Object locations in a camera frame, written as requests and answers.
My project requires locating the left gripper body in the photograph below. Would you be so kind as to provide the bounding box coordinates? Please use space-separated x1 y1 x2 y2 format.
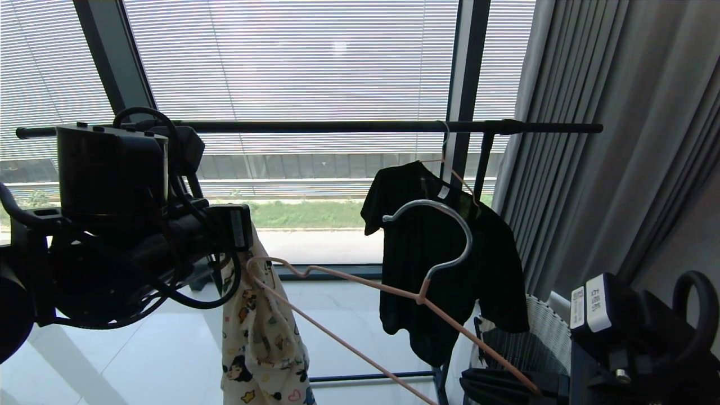
169 204 255 257

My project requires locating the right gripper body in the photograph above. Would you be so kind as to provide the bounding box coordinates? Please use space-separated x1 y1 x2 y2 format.
567 336 720 405

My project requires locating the cream printed garment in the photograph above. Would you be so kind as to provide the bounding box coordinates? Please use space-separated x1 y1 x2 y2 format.
219 225 317 405

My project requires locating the black t-shirt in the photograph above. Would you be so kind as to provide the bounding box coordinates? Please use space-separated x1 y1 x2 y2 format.
360 160 530 369

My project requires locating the pink clothes hanger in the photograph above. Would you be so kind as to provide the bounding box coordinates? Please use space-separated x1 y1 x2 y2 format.
246 199 545 405
419 121 483 208

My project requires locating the white laundry basket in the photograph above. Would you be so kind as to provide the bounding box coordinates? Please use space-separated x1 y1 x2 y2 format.
471 294 573 377

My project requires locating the black clothes rack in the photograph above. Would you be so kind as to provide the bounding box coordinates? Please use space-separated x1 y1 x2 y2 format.
16 119 604 405

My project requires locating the grey curtain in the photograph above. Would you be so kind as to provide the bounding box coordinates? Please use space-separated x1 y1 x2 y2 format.
490 0 720 302

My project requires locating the window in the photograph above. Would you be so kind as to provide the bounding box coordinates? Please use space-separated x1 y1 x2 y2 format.
0 0 538 281

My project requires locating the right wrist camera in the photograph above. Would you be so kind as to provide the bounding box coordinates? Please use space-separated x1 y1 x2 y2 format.
569 270 720 372

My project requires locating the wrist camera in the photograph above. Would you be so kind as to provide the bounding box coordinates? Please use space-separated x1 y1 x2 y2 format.
112 107 206 176
569 270 720 372

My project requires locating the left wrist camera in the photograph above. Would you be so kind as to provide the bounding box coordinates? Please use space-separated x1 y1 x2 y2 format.
112 107 206 176

